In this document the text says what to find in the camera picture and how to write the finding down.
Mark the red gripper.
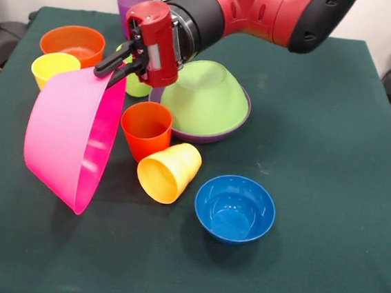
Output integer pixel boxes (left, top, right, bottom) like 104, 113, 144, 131
92, 0, 186, 97

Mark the pink bowl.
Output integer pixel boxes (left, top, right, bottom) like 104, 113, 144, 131
17, 61, 129, 220

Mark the green bowl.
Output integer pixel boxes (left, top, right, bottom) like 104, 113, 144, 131
157, 56, 254, 140

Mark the green cup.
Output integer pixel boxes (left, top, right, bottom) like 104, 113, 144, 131
112, 41, 157, 99

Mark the orange bowl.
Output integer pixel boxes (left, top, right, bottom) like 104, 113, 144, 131
37, 21, 108, 72

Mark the purple cup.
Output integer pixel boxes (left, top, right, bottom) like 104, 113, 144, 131
112, 0, 154, 42

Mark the tall yellow cup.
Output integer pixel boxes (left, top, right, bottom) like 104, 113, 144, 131
28, 50, 83, 95

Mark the orange cup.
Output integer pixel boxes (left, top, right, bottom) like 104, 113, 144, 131
117, 99, 175, 166

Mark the purple bowl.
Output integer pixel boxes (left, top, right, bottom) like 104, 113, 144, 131
143, 76, 254, 150

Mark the yellow ribbed cup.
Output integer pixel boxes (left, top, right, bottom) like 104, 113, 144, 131
133, 139, 205, 208

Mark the blue bowl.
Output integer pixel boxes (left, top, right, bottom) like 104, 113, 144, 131
190, 171, 279, 250

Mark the dark green tablecloth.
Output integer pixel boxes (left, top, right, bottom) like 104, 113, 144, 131
0, 1, 391, 293

